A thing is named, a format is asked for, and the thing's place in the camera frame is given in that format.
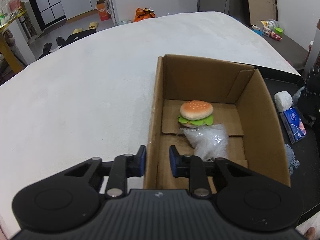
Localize clear plastic bag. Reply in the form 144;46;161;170
181;124;229;161

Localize hamburger plush toy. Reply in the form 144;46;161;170
177;100;214;128

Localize brown cardboard box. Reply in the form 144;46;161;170
144;55;290;189

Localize blue tissue pack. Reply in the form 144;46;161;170
280;107;307;144

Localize white towel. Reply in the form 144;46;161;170
274;91;293;113

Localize person's left hand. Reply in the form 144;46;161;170
304;227;316;240

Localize black tray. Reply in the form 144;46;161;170
255;66;319;224

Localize yellow slipper pair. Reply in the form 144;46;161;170
72;22;99;34

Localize yellow side table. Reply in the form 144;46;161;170
0;10;27;74

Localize orange bag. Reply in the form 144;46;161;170
134;8;156;22

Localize red small toys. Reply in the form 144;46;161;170
270;31;282;41

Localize orange carton box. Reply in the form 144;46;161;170
96;0;111;21

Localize large brown board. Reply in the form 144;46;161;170
248;0;278;25

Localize black framed glass door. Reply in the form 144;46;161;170
29;0;66;30

